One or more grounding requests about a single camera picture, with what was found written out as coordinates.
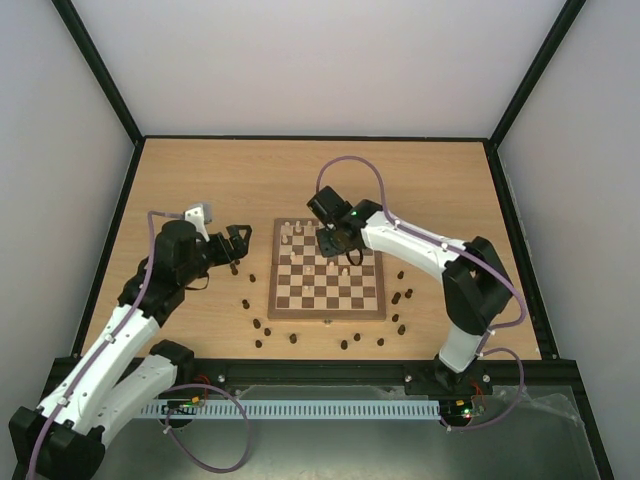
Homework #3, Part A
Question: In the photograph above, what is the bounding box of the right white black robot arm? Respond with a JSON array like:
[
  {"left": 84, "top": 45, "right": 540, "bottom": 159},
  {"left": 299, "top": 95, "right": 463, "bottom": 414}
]
[{"left": 307, "top": 186, "right": 526, "bottom": 392}]

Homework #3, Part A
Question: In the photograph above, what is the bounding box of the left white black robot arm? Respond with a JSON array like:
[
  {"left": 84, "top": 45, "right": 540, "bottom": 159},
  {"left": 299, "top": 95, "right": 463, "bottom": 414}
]
[{"left": 9, "top": 214, "right": 252, "bottom": 479}]

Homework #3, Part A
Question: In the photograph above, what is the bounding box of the wooden chess board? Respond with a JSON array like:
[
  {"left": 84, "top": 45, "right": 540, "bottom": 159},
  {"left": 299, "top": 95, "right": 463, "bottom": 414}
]
[{"left": 268, "top": 218, "right": 386, "bottom": 322}]

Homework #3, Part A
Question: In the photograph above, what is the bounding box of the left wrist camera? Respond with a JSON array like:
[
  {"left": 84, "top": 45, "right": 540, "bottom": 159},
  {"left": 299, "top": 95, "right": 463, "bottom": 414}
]
[{"left": 184, "top": 203, "right": 212, "bottom": 241}]

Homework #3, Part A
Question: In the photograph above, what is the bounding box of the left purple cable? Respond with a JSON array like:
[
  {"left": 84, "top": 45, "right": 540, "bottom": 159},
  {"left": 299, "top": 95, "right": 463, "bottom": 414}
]
[{"left": 24, "top": 209, "right": 251, "bottom": 479}]

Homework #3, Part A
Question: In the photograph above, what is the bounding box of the purple cable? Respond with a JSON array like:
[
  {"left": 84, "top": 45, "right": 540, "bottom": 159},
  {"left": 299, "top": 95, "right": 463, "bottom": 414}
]
[
  {"left": 317, "top": 156, "right": 529, "bottom": 432},
  {"left": 24, "top": 209, "right": 251, "bottom": 479}
]

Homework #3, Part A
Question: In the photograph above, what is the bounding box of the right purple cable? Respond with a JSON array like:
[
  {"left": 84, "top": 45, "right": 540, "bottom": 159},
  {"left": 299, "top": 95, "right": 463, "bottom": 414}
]
[{"left": 317, "top": 156, "right": 529, "bottom": 432}]

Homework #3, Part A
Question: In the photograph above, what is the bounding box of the white slotted cable duct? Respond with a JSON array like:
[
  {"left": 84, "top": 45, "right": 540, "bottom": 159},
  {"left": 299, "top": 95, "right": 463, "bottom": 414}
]
[{"left": 171, "top": 400, "right": 441, "bottom": 421}]

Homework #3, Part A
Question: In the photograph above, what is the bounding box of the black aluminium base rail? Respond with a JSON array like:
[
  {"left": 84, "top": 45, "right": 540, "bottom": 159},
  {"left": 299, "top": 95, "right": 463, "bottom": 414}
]
[{"left": 49, "top": 357, "right": 581, "bottom": 396}]

